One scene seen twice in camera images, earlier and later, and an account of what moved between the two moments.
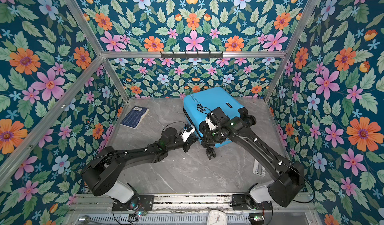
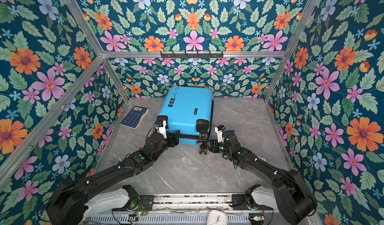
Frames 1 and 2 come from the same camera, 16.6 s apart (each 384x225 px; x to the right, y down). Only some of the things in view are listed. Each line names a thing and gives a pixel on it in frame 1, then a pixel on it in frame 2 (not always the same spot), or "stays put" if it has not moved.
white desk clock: (217, 217) stays put
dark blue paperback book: (134, 116) stays put
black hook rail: (191, 56) stays put
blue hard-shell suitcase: (199, 102) -> (189, 109)
